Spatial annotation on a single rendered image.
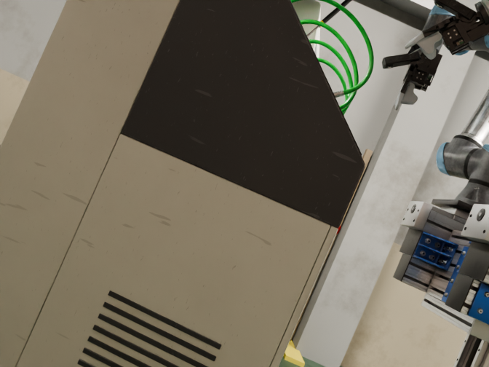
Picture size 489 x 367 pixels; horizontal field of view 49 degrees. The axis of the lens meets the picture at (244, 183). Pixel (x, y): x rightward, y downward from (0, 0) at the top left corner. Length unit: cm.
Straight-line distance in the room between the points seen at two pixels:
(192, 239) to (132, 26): 55
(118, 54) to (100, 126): 19
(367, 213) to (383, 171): 29
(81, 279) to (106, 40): 60
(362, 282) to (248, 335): 231
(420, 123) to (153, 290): 262
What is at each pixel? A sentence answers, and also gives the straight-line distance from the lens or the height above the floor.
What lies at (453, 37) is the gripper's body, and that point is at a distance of 156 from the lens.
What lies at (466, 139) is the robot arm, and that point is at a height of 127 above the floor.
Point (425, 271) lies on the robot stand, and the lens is 187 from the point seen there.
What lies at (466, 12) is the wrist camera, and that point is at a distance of 157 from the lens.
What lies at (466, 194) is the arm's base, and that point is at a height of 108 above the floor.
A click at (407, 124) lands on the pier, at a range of 362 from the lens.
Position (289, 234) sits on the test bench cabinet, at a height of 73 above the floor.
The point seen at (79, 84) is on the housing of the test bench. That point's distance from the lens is 144.
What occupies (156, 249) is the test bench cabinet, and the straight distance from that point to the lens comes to 133.
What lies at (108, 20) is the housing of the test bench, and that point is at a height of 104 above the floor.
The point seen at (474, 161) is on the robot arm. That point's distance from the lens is 199.
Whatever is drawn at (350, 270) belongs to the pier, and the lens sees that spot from 353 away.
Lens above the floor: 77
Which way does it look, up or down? 1 degrees up
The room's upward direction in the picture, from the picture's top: 24 degrees clockwise
